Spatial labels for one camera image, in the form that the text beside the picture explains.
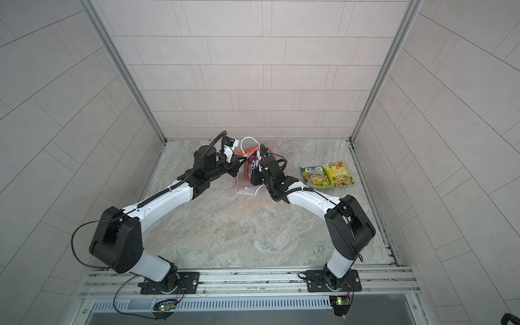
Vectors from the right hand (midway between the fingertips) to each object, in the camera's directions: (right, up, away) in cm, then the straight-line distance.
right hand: (252, 170), depth 87 cm
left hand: (0, +6, -6) cm, 8 cm away
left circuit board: (-25, -42, -23) cm, 54 cm away
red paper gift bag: (-4, -5, +5) cm, 8 cm away
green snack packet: (+30, -4, +9) cm, 32 cm away
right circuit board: (+32, -44, -19) cm, 58 cm away
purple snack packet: (+1, +4, -2) cm, 4 cm away
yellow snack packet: (+41, -3, +10) cm, 42 cm away
